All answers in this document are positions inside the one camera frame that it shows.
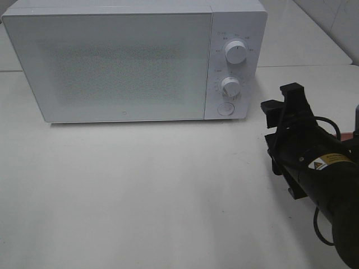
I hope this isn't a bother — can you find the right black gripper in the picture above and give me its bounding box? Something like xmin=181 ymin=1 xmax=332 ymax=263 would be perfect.
xmin=260 ymin=82 xmax=337 ymax=200

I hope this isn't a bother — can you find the round door release button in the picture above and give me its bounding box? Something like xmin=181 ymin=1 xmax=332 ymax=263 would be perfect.
xmin=217 ymin=103 xmax=234 ymax=116

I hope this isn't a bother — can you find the pink round plate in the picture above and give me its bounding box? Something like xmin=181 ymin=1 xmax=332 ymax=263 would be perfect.
xmin=340 ymin=131 xmax=358 ymax=143

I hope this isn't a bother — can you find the white microwave door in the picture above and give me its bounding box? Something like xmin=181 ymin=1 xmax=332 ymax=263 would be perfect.
xmin=4 ymin=13 xmax=211 ymax=123

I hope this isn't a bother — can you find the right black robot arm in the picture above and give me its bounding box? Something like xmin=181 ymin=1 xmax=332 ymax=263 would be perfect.
xmin=261 ymin=83 xmax=358 ymax=268

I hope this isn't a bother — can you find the lower white microwave knob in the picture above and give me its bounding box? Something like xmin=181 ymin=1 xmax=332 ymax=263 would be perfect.
xmin=219 ymin=77 xmax=241 ymax=98

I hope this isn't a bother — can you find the white microwave knob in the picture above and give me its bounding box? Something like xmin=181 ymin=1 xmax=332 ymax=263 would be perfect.
xmin=219 ymin=77 xmax=241 ymax=98
xmin=224 ymin=39 xmax=247 ymax=64

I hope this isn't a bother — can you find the upper white microwave knob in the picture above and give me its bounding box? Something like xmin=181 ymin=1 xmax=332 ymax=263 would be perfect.
xmin=224 ymin=39 xmax=247 ymax=64

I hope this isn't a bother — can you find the white microwave oven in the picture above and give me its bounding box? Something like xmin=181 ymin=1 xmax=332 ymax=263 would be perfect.
xmin=1 ymin=1 xmax=268 ymax=123

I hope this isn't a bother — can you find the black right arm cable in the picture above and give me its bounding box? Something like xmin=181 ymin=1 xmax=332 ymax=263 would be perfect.
xmin=273 ymin=95 xmax=342 ymax=247

